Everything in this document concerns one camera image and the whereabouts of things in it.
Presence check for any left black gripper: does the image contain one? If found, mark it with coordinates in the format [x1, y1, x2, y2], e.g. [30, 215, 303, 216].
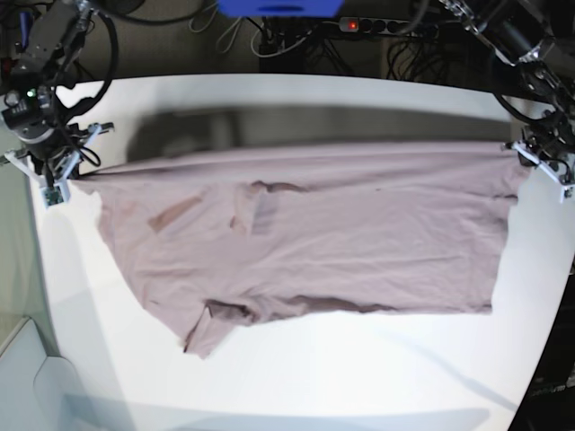
[522, 126, 574, 161]

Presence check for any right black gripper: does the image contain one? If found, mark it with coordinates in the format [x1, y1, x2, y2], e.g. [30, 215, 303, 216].
[26, 134, 81, 180]

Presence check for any mauve pink t-shirt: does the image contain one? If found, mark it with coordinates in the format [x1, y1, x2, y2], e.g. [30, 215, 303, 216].
[75, 142, 529, 357]

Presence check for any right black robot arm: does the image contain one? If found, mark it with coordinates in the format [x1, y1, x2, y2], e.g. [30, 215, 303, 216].
[1, 1, 119, 184]

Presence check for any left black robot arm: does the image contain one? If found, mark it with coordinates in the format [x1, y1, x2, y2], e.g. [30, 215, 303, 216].
[441, 1, 574, 162]

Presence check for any black power strip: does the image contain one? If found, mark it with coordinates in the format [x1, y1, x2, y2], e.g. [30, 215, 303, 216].
[334, 17, 439, 39]

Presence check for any white camera bracket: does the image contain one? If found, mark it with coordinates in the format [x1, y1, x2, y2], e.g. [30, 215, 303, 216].
[1, 122, 114, 207]
[502, 140, 574, 203]

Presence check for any white cable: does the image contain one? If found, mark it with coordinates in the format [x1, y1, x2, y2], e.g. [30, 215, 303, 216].
[217, 17, 311, 58]

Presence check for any blue plastic mount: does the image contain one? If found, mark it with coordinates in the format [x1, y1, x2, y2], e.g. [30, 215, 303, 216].
[217, 0, 344, 18]

